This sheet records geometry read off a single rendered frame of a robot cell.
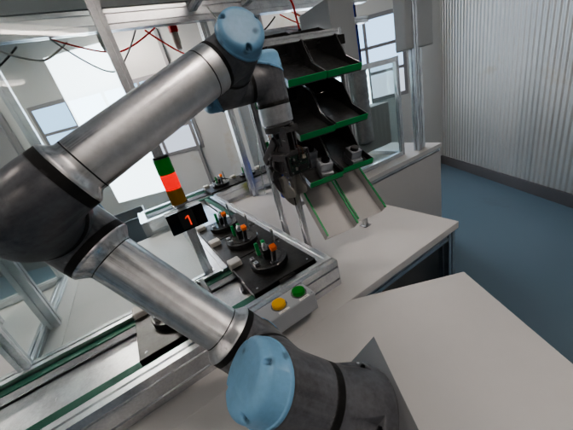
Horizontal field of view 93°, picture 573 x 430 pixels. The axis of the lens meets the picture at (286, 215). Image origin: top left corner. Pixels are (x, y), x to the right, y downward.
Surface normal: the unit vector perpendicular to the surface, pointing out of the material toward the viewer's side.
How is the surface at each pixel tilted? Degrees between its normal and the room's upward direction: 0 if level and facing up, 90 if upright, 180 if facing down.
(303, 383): 52
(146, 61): 90
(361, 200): 45
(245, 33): 68
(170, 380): 90
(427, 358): 0
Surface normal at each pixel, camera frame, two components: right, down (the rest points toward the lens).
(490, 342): -0.24, -0.89
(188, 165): 0.08, 0.38
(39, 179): 0.33, -0.04
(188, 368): 0.52, 0.22
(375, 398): 0.23, -0.73
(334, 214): 0.09, -0.43
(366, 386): 0.24, -0.87
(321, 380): 0.52, -0.68
